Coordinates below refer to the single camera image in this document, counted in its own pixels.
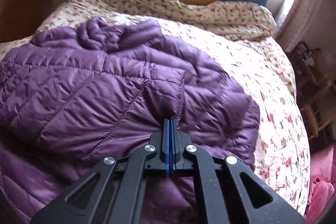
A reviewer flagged pink floral right curtain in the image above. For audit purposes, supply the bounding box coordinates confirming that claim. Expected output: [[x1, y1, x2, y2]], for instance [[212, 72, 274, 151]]
[[275, 0, 322, 52]]

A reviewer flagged floral cream bed quilt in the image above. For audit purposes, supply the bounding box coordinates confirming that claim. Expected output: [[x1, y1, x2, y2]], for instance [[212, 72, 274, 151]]
[[0, 0, 312, 217]]

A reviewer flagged small-floral pillow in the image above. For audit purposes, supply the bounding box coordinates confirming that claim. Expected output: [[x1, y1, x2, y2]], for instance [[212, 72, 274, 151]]
[[90, 0, 277, 42]]

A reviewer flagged pink crumpled blanket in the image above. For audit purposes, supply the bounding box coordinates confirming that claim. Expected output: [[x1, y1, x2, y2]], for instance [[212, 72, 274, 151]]
[[304, 144, 335, 223]]

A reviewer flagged cluttered wooden bedside shelf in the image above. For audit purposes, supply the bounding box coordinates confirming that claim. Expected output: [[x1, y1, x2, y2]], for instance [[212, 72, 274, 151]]
[[288, 42, 335, 140]]

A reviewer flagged purple quilted down jacket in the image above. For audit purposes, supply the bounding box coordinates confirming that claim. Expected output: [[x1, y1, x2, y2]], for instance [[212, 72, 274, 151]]
[[1, 18, 260, 223]]

